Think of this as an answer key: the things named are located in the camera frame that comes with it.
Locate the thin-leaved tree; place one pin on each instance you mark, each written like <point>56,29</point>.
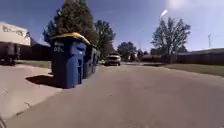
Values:
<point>170,35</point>

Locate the white camper trailer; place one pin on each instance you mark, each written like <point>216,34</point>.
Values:
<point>13,35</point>

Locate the blue bin with yellow lid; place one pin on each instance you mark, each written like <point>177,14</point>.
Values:
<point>66,61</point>

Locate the dark green tree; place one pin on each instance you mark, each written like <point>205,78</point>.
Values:
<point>106,36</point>

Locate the tall thin pole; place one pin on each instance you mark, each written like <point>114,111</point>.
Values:
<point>209,40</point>

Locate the small round tree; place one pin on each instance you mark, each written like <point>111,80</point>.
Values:
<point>126,50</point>

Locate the pale concrete driveway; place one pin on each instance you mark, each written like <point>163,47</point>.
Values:
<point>20,90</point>

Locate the brown wooden fence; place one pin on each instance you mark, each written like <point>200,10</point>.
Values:
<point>200,58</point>

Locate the grass lawn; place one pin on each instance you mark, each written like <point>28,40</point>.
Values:
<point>36,63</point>

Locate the white car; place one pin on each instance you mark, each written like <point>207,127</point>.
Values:
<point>113,59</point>

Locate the grass verge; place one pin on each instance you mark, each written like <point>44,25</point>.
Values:
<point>200,69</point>

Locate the building with low roof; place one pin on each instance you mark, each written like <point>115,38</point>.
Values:
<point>206,51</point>

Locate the large dense green tree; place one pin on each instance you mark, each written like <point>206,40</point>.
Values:
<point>75,18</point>

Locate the grey asphalt road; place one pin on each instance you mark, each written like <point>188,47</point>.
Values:
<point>140,100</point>

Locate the low dark house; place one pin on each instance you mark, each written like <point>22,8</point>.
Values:
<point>36,52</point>

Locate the blue wheeled bin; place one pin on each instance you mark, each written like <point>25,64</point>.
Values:
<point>91,61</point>

